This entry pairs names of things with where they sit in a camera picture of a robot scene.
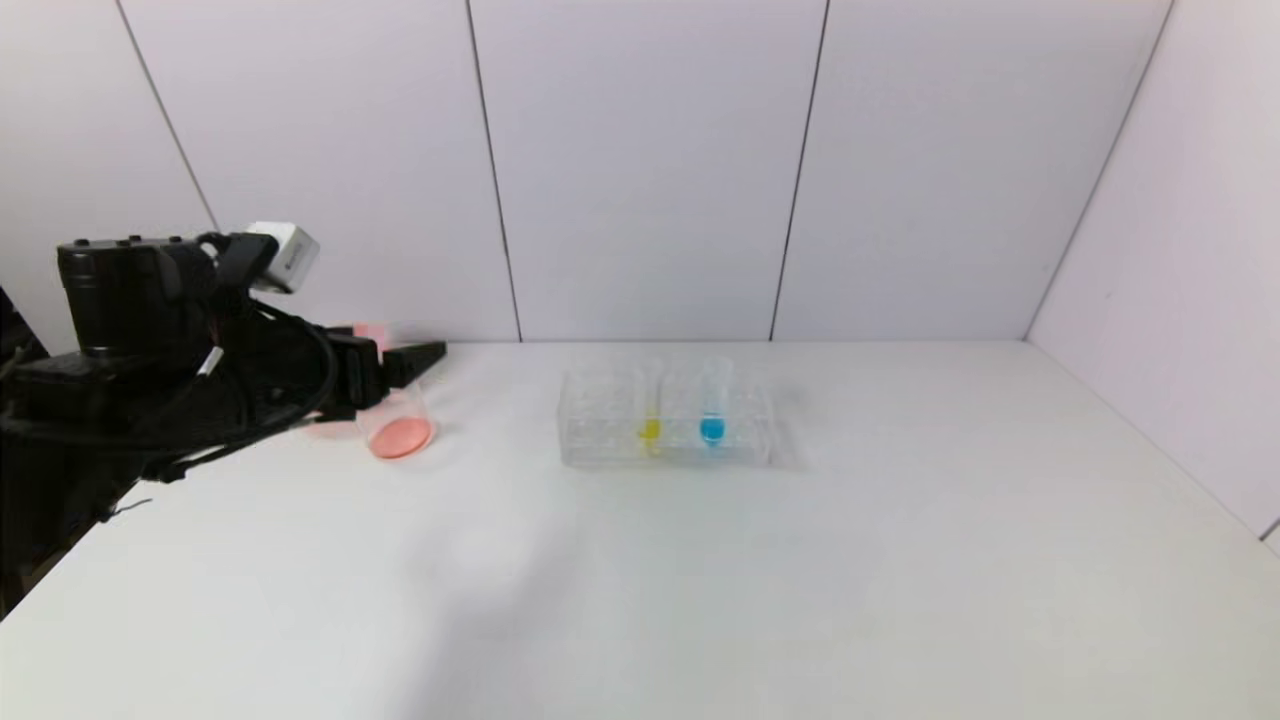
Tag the pink bowl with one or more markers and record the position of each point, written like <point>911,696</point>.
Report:
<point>372,333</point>

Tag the test tube with yellow pigment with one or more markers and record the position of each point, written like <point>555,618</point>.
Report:
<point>648,428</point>

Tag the clear acrylic test tube rack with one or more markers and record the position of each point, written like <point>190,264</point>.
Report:
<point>600,450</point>

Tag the test tube with blue pigment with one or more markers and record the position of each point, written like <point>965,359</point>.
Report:
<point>712,428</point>

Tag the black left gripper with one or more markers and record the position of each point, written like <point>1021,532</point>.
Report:
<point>361,373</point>

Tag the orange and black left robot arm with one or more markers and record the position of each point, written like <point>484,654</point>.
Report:
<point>120,300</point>

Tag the clear glass beaker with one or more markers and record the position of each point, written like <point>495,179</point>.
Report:
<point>400,435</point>

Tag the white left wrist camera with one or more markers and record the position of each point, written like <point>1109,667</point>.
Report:
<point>290,255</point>

